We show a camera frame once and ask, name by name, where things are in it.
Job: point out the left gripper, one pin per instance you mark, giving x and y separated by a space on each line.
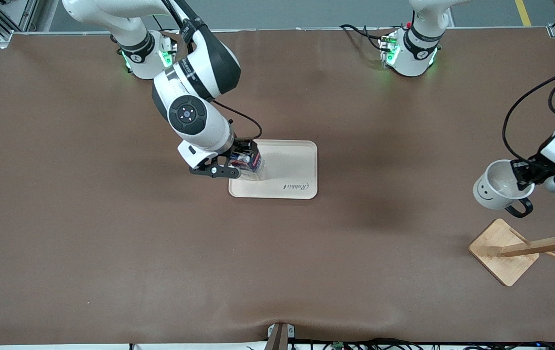
530 171

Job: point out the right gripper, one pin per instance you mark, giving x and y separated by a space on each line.
244 147

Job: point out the blue milk carton green cap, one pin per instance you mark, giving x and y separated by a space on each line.
254 169

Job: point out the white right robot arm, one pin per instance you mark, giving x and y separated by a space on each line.
189 114

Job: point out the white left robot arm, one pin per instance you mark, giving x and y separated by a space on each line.
411 53

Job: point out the wooden cup rack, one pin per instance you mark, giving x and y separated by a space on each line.
501 255

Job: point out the cream plastic tray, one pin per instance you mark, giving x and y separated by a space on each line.
287 170

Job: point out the metal table edge bracket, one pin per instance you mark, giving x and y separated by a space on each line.
281 335

